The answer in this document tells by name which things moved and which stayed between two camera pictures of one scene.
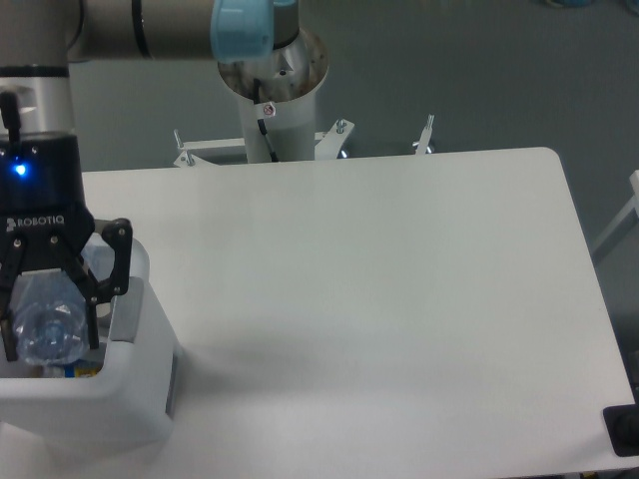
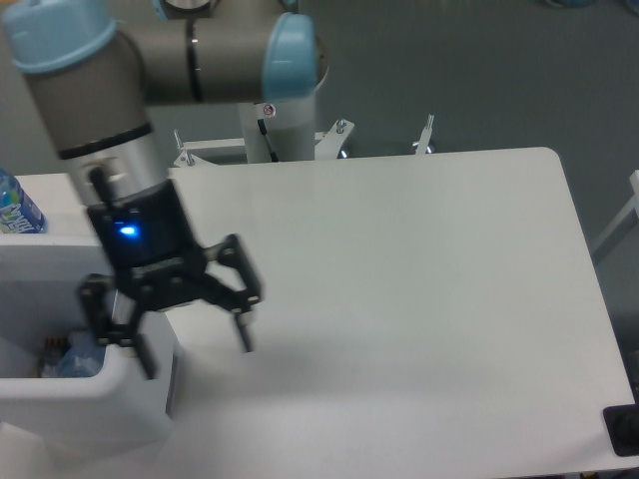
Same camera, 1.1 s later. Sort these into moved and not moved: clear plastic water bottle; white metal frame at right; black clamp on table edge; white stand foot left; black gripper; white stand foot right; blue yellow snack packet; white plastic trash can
Moved: clear plastic water bottle; blue yellow snack packet; black gripper
Not moved: white stand foot right; black clamp on table edge; white plastic trash can; white stand foot left; white metal frame at right
